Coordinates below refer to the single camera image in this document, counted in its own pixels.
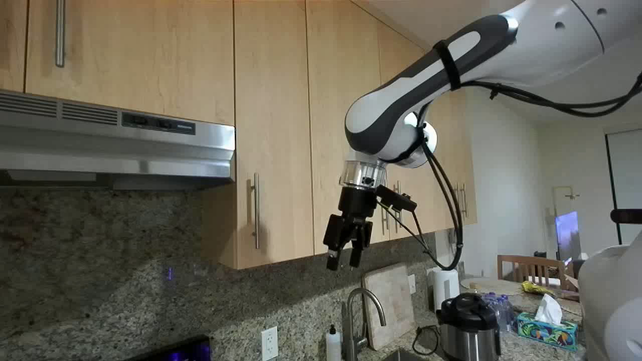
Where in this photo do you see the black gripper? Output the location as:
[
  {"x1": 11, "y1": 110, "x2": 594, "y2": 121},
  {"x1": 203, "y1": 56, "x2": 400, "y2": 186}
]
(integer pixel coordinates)
[{"x1": 323, "y1": 186, "x2": 382, "y2": 273}]

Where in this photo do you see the light wood cabinet door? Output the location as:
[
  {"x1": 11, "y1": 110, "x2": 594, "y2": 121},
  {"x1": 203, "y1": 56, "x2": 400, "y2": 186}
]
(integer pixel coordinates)
[
  {"x1": 306, "y1": 0, "x2": 382, "y2": 258},
  {"x1": 0, "y1": 0, "x2": 31, "y2": 95},
  {"x1": 233, "y1": 0, "x2": 316, "y2": 273},
  {"x1": 25, "y1": 0, "x2": 237, "y2": 127},
  {"x1": 377, "y1": 24, "x2": 471, "y2": 238}
]

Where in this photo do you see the light wood cabinet carcass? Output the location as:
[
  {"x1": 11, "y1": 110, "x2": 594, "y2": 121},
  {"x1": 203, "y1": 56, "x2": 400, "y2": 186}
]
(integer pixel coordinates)
[{"x1": 199, "y1": 181, "x2": 242, "y2": 272}]

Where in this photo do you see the pale cutting board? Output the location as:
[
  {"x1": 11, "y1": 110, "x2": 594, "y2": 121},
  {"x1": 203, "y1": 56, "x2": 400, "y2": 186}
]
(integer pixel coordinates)
[{"x1": 363, "y1": 264, "x2": 418, "y2": 353}]

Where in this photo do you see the steel kitchen faucet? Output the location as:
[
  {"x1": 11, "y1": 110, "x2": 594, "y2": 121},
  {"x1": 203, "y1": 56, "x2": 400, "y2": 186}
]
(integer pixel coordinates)
[{"x1": 342, "y1": 288, "x2": 389, "y2": 361}]

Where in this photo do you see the white paper towel roll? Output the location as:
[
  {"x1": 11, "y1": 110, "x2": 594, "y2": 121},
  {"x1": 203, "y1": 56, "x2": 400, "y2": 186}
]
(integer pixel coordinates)
[{"x1": 428, "y1": 267, "x2": 463, "y2": 313}]

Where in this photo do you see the white soap bottle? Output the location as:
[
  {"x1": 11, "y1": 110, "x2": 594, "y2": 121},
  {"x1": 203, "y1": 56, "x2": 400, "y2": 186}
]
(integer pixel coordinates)
[{"x1": 323, "y1": 324, "x2": 345, "y2": 361}]

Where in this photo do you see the black steel pressure cooker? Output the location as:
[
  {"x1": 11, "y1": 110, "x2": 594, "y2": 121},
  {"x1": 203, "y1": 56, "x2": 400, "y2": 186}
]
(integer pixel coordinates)
[{"x1": 435, "y1": 291, "x2": 504, "y2": 361}]

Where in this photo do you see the clear water bottles pack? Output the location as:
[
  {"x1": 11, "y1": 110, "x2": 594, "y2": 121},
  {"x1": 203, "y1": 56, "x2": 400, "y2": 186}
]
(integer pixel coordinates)
[{"x1": 484, "y1": 291, "x2": 517, "y2": 331}]

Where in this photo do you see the wooden chair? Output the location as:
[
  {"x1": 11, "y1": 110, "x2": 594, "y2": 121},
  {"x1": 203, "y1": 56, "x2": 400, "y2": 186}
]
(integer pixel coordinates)
[{"x1": 496, "y1": 254, "x2": 569, "y2": 291}]

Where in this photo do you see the yellow banana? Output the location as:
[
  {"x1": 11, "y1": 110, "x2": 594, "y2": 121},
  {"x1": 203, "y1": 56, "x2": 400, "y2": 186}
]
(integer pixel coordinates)
[{"x1": 519, "y1": 280, "x2": 565, "y2": 301}]

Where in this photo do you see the black stove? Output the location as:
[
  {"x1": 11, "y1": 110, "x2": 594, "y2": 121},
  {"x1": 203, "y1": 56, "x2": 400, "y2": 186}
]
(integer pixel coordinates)
[{"x1": 125, "y1": 334, "x2": 217, "y2": 361}]

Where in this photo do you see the patterned tissue box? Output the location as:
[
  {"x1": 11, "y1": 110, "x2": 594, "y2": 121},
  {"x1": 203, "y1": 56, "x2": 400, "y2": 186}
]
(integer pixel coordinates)
[{"x1": 513, "y1": 293, "x2": 582, "y2": 351}]

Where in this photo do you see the stainless steel range hood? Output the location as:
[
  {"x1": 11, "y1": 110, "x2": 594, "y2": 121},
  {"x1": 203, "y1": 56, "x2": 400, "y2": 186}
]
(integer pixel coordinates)
[{"x1": 0, "y1": 88, "x2": 239, "y2": 186}]

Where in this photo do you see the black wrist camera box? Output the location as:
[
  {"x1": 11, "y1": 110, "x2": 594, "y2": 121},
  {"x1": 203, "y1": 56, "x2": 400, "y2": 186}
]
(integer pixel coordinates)
[{"x1": 374, "y1": 185, "x2": 422, "y2": 214}]

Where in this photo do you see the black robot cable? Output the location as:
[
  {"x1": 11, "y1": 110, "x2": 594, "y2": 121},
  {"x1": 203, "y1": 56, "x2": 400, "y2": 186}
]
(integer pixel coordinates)
[{"x1": 377, "y1": 70, "x2": 642, "y2": 273}]

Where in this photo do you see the black appliance power cord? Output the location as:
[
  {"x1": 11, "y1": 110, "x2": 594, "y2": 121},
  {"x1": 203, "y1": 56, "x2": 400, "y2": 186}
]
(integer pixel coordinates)
[{"x1": 409, "y1": 324, "x2": 444, "y2": 357}]

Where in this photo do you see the white wall outlet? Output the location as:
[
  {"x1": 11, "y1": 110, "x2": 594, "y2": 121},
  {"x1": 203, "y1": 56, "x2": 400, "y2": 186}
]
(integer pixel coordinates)
[{"x1": 259, "y1": 326, "x2": 281, "y2": 361}]

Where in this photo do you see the black velcro strap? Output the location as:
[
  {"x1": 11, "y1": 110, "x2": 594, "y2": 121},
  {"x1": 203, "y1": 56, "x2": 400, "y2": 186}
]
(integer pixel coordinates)
[{"x1": 432, "y1": 40, "x2": 463, "y2": 92}]

